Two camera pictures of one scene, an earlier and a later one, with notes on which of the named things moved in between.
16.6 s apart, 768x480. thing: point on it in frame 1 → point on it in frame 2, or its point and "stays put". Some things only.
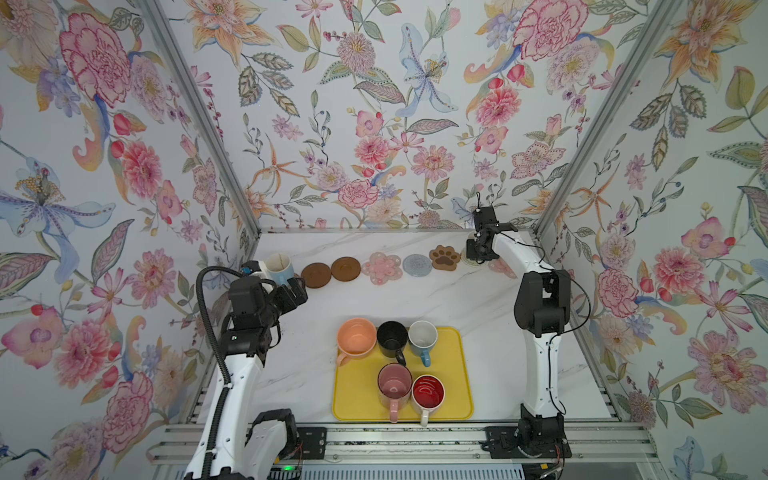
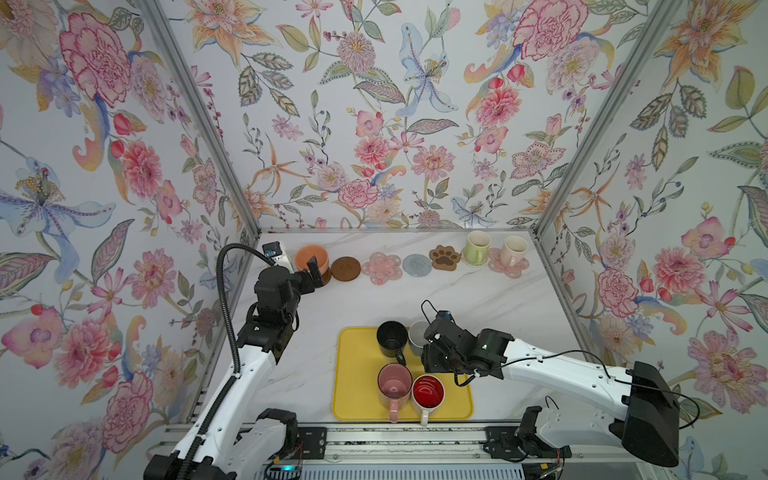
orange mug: (356, 337) → (306, 252)
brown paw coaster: (444, 258) stays put
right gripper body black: (474, 252) → (433, 363)
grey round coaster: (417, 265) stays put
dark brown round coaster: (345, 269) stays put
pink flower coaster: (499, 265) stays put
